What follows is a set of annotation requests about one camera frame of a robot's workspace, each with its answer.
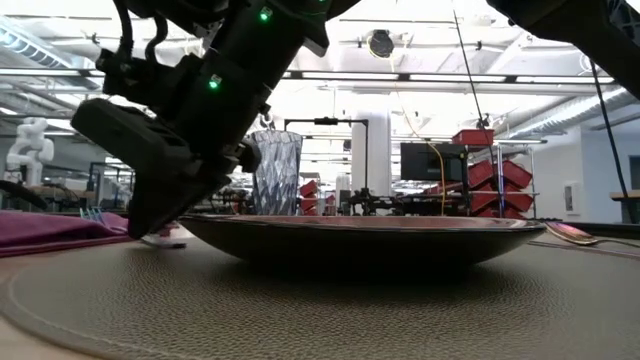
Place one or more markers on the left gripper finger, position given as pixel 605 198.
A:
pixel 160 205

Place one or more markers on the magenta cloth napkin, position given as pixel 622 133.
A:
pixel 45 232

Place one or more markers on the clear faceted glass tumbler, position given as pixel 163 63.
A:
pixel 280 175

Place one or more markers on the round grey placemat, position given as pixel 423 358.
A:
pixel 300 310

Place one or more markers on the dark round plate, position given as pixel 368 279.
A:
pixel 360 245

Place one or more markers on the small black robot arm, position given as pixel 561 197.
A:
pixel 367 202

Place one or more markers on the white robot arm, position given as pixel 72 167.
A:
pixel 32 145

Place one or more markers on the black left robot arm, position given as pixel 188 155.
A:
pixel 260 50

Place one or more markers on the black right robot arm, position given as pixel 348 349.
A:
pixel 590 30

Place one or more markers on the red storage bin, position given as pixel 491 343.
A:
pixel 482 174
pixel 309 189
pixel 484 202
pixel 517 175
pixel 519 202
pixel 472 138

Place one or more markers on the black gantry stand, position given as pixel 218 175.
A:
pixel 367 160

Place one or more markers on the white round pillar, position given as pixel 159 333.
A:
pixel 372 160

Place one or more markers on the long white light bar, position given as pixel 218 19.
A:
pixel 350 76

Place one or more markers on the black monitor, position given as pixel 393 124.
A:
pixel 430 162

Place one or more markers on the metal shelf rack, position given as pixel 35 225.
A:
pixel 500 152

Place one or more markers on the grey rectangular panel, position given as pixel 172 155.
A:
pixel 569 199

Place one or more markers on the wooden desk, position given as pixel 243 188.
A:
pixel 625 196

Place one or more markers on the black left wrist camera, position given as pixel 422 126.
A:
pixel 145 80

